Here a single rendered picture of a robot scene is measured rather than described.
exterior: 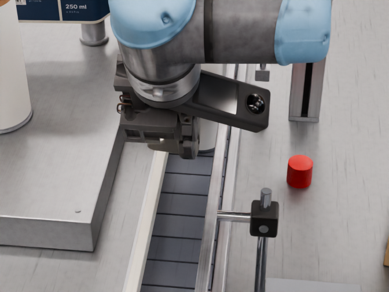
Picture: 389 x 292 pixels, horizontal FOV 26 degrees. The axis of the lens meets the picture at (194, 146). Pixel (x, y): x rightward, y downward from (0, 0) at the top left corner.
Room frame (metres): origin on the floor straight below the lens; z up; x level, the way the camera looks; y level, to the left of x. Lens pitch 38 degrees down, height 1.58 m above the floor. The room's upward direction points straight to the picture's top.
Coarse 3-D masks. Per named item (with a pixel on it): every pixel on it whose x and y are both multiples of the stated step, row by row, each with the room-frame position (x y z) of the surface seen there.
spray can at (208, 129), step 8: (208, 64) 0.86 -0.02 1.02; (216, 64) 0.87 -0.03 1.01; (216, 72) 0.87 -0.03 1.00; (200, 120) 0.86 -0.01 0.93; (208, 120) 0.86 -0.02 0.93; (200, 128) 0.86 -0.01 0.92; (208, 128) 0.86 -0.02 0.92; (216, 128) 0.87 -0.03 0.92; (200, 136) 0.86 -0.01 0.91; (208, 136) 0.86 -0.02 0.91; (200, 144) 0.86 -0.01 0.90; (208, 144) 0.86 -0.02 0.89; (200, 152) 0.86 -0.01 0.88
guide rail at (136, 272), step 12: (156, 156) 0.81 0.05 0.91; (156, 168) 0.79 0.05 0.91; (156, 180) 0.77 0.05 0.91; (156, 192) 0.75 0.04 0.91; (156, 204) 0.73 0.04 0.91; (144, 216) 0.70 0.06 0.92; (144, 228) 0.68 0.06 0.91; (144, 240) 0.67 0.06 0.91; (144, 252) 0.65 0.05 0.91; (132, 264) 0.63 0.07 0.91; (144, 264) 0.64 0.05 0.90; (132, 276) 0.61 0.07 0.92; (132, 288) 0.60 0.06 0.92
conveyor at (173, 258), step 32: (192, 160) 0.85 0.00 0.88; (224, 160) 0.85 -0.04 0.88; (160, 192) 0.79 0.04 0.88; (192, 192) 0.78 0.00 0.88; (160, 224) 0.73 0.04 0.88; (192, 224) 0.73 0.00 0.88; (160, 256) 0.68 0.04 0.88; (192, 256) 0.68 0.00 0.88; (160, 288) 0.63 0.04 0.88; (192, 288) 0.63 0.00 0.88
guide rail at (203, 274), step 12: (228, 72) 0.93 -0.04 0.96; (216, 144) 0.78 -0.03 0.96; (216, 156) 0.75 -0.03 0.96; (216, 168) 0.73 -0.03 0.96; (216, 180) 0.71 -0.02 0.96; (216, 192) 0.69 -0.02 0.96; (216, 204) 0.67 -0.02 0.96; (204, 228) 0.64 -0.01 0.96; (204, 240) 0.62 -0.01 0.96; (204, 252) 0.60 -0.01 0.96; (204, 264) 0.58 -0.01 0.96; (204, 276) 0.57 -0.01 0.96; (204, 288) 0.55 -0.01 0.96
